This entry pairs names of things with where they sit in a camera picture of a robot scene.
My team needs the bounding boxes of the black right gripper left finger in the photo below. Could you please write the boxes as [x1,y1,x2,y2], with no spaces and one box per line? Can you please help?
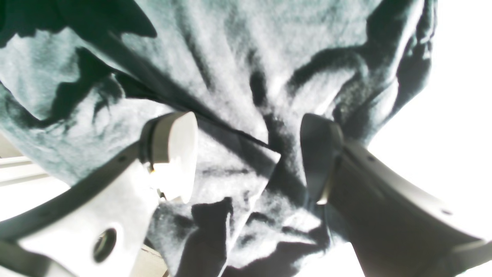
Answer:
[1,112,198,277]

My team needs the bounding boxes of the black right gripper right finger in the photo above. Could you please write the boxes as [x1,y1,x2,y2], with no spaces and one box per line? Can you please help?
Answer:
[300,113,491,277]

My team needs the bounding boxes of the black printed t-shirt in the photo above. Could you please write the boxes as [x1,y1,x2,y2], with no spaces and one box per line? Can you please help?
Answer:
[1,0,437,277]

